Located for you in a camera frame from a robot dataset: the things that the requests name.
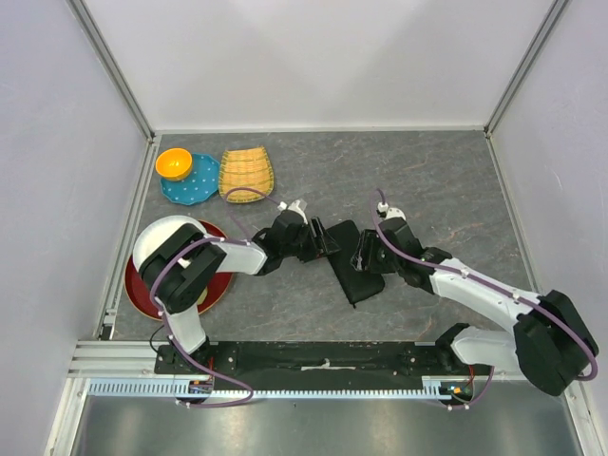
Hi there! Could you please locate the white paper plate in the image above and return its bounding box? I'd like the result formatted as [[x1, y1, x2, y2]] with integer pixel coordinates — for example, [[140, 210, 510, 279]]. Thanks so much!
[[132, 215, 207, 272]]

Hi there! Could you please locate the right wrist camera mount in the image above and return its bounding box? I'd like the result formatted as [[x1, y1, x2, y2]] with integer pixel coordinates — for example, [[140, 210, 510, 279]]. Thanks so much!
[[376, 201, 407, 220]]

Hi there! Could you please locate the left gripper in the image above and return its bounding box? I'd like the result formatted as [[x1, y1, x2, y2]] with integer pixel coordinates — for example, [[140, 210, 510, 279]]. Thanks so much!
[[282, 217, 341, 264]]

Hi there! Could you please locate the woven bamboo basket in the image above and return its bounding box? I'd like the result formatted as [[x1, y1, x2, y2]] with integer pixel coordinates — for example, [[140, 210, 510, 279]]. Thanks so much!
[[218, 146, 275, 204]]

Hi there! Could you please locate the black zip tool case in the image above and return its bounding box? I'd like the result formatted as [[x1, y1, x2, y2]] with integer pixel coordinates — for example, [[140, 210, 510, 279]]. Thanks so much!
[[328, 220, 385, 308]]

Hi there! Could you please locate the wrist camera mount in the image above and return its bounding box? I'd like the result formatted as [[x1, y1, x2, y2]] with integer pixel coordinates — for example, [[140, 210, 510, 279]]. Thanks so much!
[[376, 201, 407, 220], [277, 199, 308, 223]]

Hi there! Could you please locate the blue dotted plate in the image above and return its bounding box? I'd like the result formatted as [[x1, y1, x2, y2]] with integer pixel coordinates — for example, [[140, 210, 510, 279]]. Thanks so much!
[[160, 153, 219, 206]]

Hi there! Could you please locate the white cable duct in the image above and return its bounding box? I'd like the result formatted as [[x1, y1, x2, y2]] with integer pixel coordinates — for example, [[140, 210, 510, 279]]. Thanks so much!
[[87, 378, 451, 400]]

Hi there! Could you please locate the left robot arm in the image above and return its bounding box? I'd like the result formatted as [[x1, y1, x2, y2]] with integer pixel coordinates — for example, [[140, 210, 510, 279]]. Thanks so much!
[[132, 209, 340, 373]]

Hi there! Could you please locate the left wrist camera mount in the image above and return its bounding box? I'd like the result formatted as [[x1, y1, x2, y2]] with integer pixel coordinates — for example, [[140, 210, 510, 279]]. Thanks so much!
[[277, 199, 308, 223]]

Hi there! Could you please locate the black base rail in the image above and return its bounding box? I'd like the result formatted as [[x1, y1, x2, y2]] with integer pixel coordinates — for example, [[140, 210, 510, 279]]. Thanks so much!
[[154, 339, 495, 393]]

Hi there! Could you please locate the aluminium frame post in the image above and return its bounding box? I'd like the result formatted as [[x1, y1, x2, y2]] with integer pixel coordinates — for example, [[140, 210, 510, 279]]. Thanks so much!
[[484, 0, 571, 139], [66, 0, 156, 143]]

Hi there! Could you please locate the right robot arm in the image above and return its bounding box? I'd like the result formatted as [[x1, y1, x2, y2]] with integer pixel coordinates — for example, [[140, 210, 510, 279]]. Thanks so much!
[[351, 218, 599, 396]]

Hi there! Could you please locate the left aluminium frame post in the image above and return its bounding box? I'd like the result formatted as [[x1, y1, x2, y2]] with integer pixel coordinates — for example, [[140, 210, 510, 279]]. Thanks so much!
[[66, 0, 156, 143]]

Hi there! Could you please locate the right aluminium frame post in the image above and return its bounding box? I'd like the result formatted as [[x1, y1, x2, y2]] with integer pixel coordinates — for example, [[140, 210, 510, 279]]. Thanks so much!
[[484, 0, 571, 139]]

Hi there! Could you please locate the red round tray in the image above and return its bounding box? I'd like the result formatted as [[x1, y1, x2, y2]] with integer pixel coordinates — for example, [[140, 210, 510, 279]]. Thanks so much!
[[124, 220, 233, 320]]

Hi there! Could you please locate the orange bowl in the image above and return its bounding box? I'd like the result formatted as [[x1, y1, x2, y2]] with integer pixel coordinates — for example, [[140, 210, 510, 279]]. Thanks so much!
[[155, 148, 194, 181]]

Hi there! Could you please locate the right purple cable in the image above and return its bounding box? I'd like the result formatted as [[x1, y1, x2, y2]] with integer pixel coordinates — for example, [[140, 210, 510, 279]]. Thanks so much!
[[370, 188, 599, 412]]

